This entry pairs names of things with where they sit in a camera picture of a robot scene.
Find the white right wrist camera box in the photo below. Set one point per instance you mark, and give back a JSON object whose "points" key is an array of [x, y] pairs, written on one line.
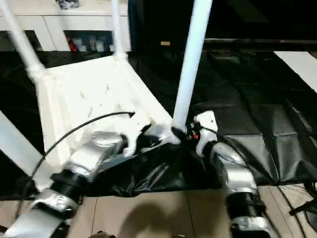
{"points": [[205, 124]]}

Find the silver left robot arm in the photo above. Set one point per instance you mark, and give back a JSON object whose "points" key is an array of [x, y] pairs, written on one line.
{"points": [[91, 156]]}

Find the black mat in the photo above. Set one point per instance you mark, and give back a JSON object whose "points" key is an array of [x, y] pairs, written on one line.
{"points": [[237, 124]]}

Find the black floor stand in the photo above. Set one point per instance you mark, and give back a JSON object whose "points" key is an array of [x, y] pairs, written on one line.
{"points": [[304, 206]]}

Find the white flat board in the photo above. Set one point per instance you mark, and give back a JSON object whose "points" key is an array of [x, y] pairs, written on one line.
{"points": [[299, 64]]}

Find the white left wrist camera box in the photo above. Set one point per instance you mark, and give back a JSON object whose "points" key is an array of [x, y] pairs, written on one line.
{"points": [[136, 131]]}

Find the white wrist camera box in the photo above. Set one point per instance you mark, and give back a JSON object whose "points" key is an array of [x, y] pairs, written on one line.
{"points": [[136, 131], [205, 124]]}

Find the white cabinet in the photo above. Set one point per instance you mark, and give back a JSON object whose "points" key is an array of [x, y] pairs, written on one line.
{"points": [[54, 25]]}

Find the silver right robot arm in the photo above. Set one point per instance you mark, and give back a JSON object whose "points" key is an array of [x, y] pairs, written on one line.
{"points": [[235, 173]]}

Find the white plastic table top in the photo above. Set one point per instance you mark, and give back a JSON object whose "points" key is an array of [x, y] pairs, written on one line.
{"points": [[89, 94]]}

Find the grey robot foot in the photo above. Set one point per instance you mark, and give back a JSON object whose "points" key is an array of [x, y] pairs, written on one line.
{"points": [[101, 235]]}

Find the white plastic table leg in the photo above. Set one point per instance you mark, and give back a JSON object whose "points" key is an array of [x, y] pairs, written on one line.
{"points": [[190, 64], [22, 42], [22, 148], [119, 27]]}

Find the small yellow tag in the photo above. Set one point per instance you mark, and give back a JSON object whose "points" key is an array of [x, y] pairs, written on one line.
{"points": [[165, 43]]}

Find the grey object on cabinet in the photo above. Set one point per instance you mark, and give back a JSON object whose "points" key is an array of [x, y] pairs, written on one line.
{"points": [[67, 4]]}

